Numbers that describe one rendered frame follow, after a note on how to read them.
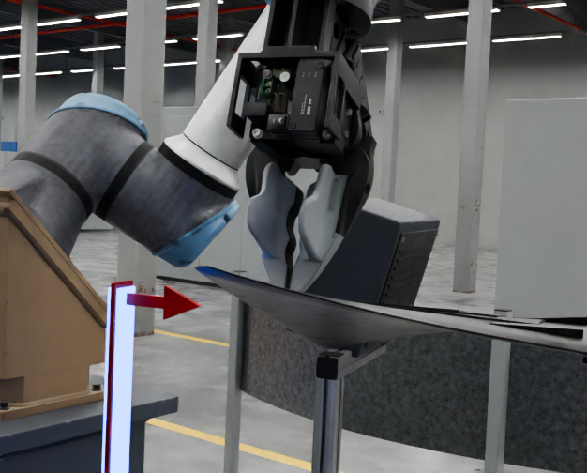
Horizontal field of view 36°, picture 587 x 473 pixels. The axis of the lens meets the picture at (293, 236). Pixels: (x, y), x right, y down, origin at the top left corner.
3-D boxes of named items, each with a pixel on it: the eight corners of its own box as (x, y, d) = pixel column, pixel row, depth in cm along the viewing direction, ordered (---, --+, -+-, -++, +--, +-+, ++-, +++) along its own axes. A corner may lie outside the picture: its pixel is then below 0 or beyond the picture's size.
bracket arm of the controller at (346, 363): (337, 381, 112) (338, 358, 112) (314, 378, 113) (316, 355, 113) (385, 352, 134) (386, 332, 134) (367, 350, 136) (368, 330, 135)
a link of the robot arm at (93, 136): (8, 180, 117) (67, 113, 124) (95, 237, 118) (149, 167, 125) (16, 135, 107) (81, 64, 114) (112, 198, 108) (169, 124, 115)
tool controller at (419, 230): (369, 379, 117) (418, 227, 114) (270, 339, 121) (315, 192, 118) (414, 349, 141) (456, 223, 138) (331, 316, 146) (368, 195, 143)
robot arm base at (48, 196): (-71, 192, 106) (-20, 136, 111) (-3, 274, 116) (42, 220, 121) (14, 206, 98) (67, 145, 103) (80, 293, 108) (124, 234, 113)
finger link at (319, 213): (262, 284, 56) (283, 145, 58) (293, 303, 61) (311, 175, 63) (308, 288, 55) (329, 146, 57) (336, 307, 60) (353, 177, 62)
